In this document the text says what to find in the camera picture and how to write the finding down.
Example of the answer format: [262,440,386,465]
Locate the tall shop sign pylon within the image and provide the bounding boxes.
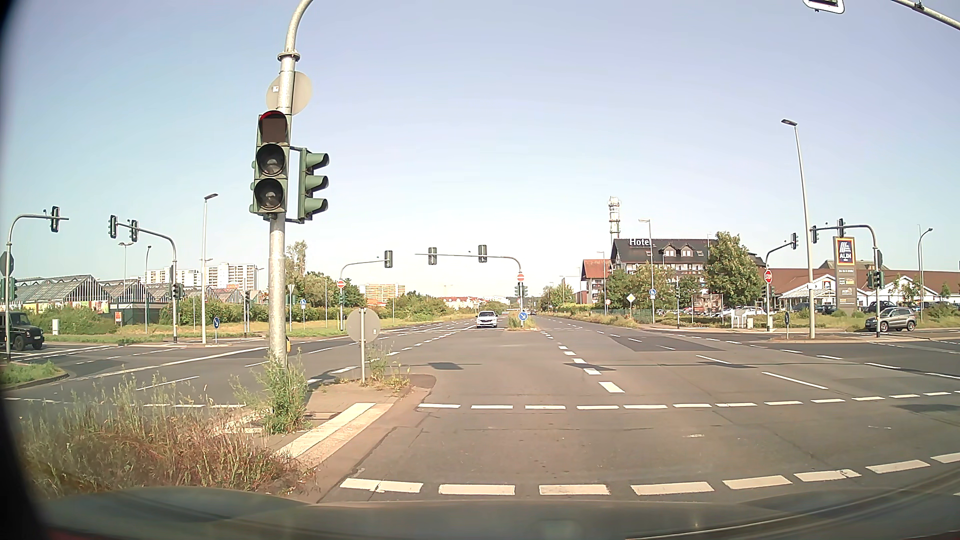
[833,236,859,313]

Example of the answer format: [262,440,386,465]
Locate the grey car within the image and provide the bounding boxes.
[864,306,919,333]

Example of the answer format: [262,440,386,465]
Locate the kerbed traffic island with weeds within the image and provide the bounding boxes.
[15,352,438,502]

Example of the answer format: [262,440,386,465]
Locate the dark-roofed hotel building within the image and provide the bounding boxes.
[609,237,767,303]

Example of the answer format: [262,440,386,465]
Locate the traffic light on grey mast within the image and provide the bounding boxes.
[249,0,331,369]

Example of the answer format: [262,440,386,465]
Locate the low red-roofed shop building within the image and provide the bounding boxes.
[763,259,960,310]

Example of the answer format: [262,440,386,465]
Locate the row of trees and bushes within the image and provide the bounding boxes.
[283,240,455,324]

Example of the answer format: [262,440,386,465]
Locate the grassy traffic island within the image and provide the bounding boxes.
[0,360,70,391]

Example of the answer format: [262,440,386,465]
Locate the car's own bonnet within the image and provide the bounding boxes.
[37,486,960,540]

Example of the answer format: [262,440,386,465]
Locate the grey asphalt road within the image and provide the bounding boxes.
[0,315,960,505]

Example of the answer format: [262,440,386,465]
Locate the traffic light with no-entry sign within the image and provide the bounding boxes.
[761,231,800,332]

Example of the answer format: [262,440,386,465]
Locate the row of glass greenhouses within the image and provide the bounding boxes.
[12,273,265,314]

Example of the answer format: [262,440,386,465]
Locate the row of parked cars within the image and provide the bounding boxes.
[678,300,960,318]

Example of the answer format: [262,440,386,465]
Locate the black off-road car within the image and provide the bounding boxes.
[0,311,46,352]

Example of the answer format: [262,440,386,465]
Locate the large green tree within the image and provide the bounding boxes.
[702,231,765,309]

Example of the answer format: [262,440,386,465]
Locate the grass verge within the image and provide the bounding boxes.
[43,311,475,346]
[551,307,960,332]

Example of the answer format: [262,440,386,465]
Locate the round road sign on post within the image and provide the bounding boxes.
[345,307,382,386]

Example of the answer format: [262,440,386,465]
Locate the tall lamp post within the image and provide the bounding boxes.
[780,118,818,340]

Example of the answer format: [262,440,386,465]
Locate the road markings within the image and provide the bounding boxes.
[0,321,960,498]

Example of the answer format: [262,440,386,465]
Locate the pale high-rise buildings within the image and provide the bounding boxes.
[145,261,261,292]

